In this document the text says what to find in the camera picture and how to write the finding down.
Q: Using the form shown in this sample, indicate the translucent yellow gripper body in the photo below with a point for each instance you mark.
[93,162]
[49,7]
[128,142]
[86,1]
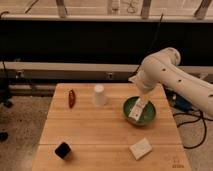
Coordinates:
[145,97]

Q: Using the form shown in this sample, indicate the white ceramic cup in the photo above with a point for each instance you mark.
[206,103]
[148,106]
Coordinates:
[99,97]

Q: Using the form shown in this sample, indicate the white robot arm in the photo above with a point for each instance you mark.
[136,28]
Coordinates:
[162,67]

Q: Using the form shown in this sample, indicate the white rectangular eraser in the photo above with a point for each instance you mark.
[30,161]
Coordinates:
[141,148]

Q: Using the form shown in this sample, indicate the black square cup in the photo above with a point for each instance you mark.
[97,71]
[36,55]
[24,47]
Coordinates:
[63,150]

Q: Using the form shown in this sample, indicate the white tube bottle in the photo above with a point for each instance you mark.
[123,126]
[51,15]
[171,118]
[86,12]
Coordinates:
[137,110]

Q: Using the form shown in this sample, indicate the green bowl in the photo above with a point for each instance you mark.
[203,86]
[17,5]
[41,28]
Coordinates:
[148,115]

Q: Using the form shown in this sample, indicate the blue power box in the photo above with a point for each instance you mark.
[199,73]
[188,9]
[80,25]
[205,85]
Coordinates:
[181,103]

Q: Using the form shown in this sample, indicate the red chili pepper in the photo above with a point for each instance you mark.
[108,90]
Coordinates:
[71,98]

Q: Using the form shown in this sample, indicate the black chair base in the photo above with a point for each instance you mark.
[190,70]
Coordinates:
[5,96]

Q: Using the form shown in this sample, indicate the grey wall rail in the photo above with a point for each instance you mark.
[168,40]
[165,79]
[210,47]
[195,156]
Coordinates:
[67,71]

